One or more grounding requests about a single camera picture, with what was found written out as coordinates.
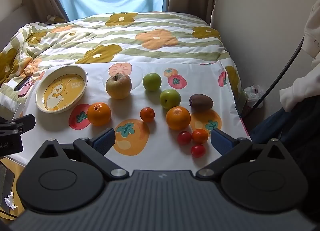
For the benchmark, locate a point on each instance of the crumpled clear plastic bag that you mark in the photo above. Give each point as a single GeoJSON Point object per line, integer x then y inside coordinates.
{"type": "Point", "coordinates": [252, 93]}

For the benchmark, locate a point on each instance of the white plastic panel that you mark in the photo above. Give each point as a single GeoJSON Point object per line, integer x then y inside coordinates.
{"type": "Point", "coordinates": [18, 112]}

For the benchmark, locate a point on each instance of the large orange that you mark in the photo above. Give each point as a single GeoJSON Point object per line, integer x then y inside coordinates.
{"type": "Point", "coordinates": [99, 114]}
{"type": "Point", "coordinates": [178, 118]}

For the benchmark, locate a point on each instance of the person's blue jeans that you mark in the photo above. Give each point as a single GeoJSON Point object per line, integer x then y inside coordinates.
{"type": "Point", "coordinates": [282, 126]}

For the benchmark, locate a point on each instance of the white fruit print cloth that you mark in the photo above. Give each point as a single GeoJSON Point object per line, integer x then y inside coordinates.
{"type": "Point", "coordinates": [160, 143]}

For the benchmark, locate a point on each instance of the green apple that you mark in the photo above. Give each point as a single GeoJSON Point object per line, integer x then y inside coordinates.
{"type": "Point", "coordinates": [152, 81]}
{"type": "Point", "coordinates": [170, 99]}

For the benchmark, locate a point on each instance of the floral striped quilt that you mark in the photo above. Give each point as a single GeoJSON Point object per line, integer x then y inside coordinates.
{"type": "Point", "coordinates": [150, 38]}

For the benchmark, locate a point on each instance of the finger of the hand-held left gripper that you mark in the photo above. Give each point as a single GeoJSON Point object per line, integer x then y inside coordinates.
{"type": "Point", "coordinates": [17, 122]}

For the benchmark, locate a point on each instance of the red cherry tomato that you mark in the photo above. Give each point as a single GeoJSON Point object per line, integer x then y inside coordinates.
{"type": "Point", "coordinates": [198, 151]}
{"type": "Point", "coordinates": [184, 138]}

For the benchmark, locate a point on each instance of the yellow bear print plate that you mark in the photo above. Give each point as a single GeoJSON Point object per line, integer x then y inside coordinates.
{"type": "Point", "coordinates": [57, 91]}

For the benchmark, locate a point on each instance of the pink phone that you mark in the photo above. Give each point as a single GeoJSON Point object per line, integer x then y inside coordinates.
{"type": "Point", "coordinates": [26, 88]}

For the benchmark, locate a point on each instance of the brownish yellow apple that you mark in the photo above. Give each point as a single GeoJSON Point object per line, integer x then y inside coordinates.
{"type": "Point", "coordinates": [118, 86]}

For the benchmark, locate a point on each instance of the small mandarin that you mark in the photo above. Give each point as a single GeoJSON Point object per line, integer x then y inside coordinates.
{"type": "Point", "coordinates": [147, 114]}
{"type": "Point", "coordinates": [200, 136]}

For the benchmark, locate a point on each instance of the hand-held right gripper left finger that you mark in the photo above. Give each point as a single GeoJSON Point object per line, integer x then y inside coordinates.
{"type": "Point", "coordinates": [106, 140]}

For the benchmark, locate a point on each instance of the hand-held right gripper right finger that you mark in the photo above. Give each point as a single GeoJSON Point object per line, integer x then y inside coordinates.
{"type": "Point", "coordinates": [220, 139]}

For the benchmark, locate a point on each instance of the brown kiwi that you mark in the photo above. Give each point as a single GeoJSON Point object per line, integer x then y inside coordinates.
{"type": "Point", "coordinates": [201, 102]}

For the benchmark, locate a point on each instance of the dark phone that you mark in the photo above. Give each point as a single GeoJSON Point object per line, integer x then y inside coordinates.
{"type": "Point", "coordinates": [21, 83]}

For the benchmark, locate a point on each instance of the crumpled white paper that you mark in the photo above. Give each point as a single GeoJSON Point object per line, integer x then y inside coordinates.
{"type": "Point", "coordinates": [10, 199]}

